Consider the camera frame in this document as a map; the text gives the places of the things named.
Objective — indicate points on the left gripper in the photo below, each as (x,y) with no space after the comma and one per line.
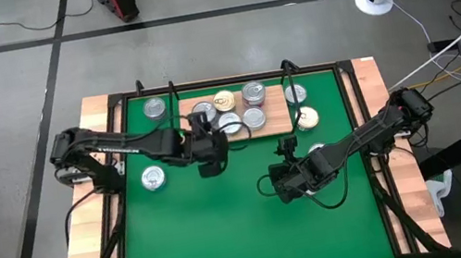
(208,149)

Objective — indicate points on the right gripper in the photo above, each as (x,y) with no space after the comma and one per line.
(297,178)

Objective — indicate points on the green label tuna can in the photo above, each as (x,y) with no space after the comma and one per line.
(230,122)

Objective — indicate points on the blue label seafood can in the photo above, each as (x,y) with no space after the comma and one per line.
(208,106)
(153,178)
(300,94)

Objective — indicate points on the gold-lidded striped label can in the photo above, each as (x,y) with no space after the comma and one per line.
(224,100)
(308,118)

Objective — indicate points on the red and white label can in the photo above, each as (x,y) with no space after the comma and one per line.
(254,118)

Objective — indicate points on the red label seafood can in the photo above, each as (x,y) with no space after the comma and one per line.
(253,92)
(155,109)

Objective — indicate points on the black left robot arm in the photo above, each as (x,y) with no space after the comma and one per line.
(120,145)

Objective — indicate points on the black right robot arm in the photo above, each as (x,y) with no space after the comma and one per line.
(367,134)

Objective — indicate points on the green table mat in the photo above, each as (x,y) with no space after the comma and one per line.
(255,247)

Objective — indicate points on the white cloth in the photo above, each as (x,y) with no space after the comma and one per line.
(438,192)

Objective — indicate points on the wooden shelf with black frame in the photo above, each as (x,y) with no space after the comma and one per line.
(277,116)

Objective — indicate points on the black aluminium table frame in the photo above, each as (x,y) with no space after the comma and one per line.
(318,65)

